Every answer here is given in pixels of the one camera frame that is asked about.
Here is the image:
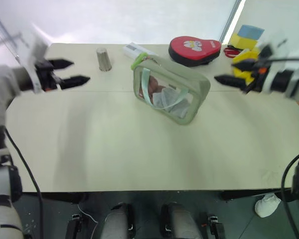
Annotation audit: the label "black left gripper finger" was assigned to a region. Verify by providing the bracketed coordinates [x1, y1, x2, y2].
[59, 75, 91, 90]
[48, 58, 74, 71]

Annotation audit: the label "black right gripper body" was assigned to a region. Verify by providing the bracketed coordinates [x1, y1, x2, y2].
[243, 57, 268, 95]

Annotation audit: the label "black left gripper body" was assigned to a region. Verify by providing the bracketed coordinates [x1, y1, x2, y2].
[34, 59, 64, 92]

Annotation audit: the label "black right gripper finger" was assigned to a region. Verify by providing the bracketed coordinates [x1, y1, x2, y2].
[214, 74, 250, 92]
[231, 58, 259, 73]

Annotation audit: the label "clear green toiletry bag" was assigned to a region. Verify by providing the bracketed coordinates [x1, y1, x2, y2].
[131, 52, 211, 126]

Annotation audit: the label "brown item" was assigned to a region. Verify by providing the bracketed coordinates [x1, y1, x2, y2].
[139, 75, 166, 105]

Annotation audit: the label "yellow plastic toy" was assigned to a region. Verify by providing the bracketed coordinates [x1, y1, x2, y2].
[232, 48, 262, 84]

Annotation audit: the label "yellow sponge block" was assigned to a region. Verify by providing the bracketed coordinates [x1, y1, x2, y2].
[229, 32, 259, 51]

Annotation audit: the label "blue sponge block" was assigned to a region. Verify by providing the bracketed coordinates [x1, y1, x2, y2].
[237, 24, 265, 41]

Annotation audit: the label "silver metal cup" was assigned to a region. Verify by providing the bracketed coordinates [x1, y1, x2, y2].
[96, 47, 113, 72]

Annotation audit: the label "red and black case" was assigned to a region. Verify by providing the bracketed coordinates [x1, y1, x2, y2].
[168, 36, 222, 68]

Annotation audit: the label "white folded cloth packs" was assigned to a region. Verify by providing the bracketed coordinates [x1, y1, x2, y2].
[152, 86, 190, 118]

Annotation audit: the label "white rectangular box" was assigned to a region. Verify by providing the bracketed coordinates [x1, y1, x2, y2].
[122, 42, 158, 61]

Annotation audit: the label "white crumpled cloth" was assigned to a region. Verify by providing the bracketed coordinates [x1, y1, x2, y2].
[254, 194, 282, 218]

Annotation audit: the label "grey rounded robot leg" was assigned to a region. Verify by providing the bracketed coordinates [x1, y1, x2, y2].
[100, 202, 137, 239]
[160, 202, 203, 239]

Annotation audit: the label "red handled scissors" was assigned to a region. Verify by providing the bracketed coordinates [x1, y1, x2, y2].
[223, 45, 243, 59]

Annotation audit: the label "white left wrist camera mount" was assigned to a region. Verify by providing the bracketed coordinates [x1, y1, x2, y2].
[19, 31, 50, 93]

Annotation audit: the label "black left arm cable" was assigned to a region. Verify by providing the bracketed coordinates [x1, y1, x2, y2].
[4, 128, 45, 239]

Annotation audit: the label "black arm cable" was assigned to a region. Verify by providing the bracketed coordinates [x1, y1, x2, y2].
[280, 151, 299, 239]
[4, 128, 45, 239]

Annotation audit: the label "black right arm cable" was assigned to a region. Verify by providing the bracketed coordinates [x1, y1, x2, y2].
[280, 151, 299, 239]

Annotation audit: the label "black robot foot bracket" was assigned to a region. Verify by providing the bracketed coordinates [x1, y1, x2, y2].
[64, 213, 83, 239]
[206, 215, 226, 239]

